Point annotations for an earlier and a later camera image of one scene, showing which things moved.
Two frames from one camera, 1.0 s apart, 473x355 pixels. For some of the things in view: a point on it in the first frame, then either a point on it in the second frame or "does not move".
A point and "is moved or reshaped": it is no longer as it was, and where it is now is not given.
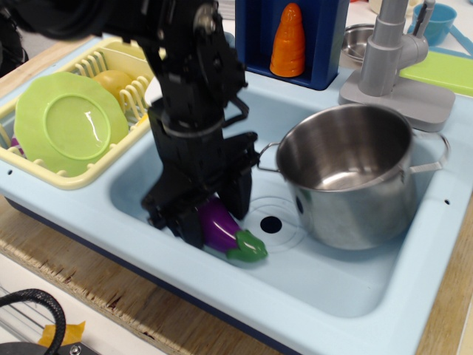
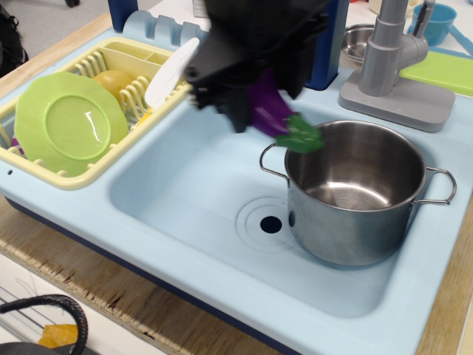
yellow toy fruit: x=114 y=80 does not move
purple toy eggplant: x=222 y=232 -> x=271 y=112
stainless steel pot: x=351 y=170 is moved or reshaped
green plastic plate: x=69 y=120 does not move
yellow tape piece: x=72 y=334 does not move
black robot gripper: x=196 y=157 -> x=244 y=37
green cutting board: x=448 y=72 does not move
